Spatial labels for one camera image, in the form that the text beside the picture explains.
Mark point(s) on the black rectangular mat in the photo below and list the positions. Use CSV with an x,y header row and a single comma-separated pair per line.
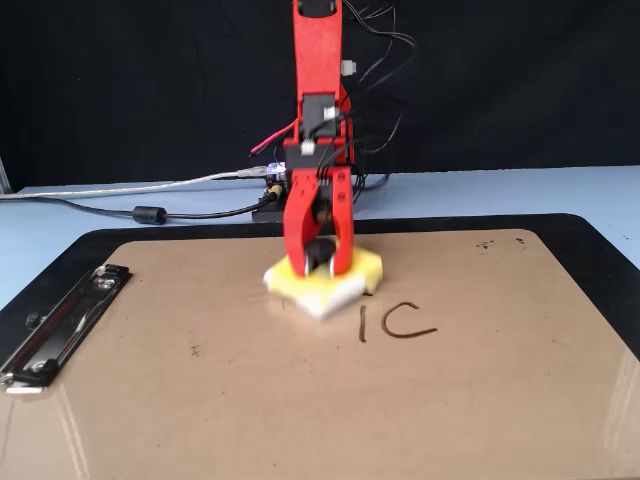
x,y
590,235

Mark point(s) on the brown clipboard board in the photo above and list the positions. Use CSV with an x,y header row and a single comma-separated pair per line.
x,y
300,400

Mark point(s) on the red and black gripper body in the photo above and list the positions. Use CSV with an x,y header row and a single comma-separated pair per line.
x,y
312,157

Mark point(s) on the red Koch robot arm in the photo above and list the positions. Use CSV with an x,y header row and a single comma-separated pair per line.
x,y
317,50

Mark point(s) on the black backdrop cloth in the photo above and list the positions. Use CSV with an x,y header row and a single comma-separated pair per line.
x,y
100,75

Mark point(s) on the silver metal clipboard clip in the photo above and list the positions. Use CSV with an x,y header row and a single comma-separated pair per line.
x,y
65,325

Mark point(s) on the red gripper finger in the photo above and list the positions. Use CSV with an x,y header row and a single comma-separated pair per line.
x,y
300,215
344,220

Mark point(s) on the black robot base with electronics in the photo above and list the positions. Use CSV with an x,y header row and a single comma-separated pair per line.
x,y
265,215

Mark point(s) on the yellow sponge with black knob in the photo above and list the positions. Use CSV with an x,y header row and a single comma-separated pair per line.
x,y
300,292

